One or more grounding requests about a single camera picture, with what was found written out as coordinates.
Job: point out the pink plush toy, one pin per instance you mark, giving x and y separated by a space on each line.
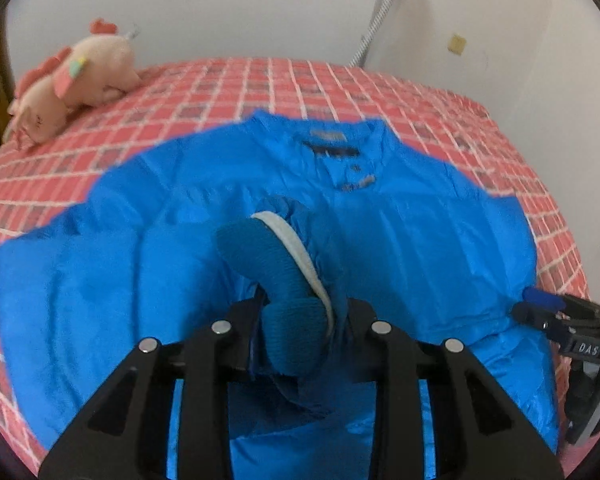
80 80

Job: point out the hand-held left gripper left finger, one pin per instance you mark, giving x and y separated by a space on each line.
237 332

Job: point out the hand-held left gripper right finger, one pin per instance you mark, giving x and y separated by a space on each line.
367 322

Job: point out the yellow wall socket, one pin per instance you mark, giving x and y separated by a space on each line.
457 44

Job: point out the bed with red plaid sheet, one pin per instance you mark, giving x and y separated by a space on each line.
260 90

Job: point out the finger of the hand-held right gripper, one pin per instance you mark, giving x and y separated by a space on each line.
542 297
555 327

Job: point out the blue down jacket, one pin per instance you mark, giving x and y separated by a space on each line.
145 240

